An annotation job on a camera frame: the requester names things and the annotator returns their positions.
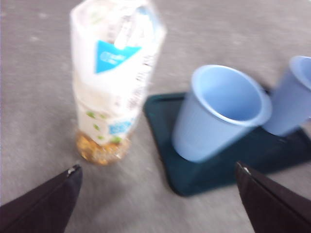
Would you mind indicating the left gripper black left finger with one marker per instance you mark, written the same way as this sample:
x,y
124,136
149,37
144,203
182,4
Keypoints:
x,y
41,208

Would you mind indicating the dark rectangular tray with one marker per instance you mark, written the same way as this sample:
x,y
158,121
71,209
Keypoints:
x,y
218,172

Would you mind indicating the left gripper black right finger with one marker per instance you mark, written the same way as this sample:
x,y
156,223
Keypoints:
x,y
274,208

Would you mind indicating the blue ribbed plastic cup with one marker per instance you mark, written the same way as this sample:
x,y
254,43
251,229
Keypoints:
x,y
199,136
286,106

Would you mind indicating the jasmine oolong tea bottle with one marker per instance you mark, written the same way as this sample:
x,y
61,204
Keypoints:
x,y
109,85

